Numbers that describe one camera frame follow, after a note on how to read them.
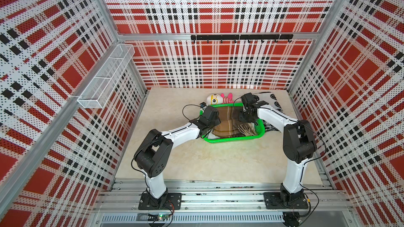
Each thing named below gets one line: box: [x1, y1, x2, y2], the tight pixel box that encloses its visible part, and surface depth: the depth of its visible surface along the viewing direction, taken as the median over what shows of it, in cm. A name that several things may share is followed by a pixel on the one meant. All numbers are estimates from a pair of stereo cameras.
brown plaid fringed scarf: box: [211, 106, 258, 138], surface depth 92 cm
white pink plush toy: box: [206, 93, 235, 106], surface depth 110 cm
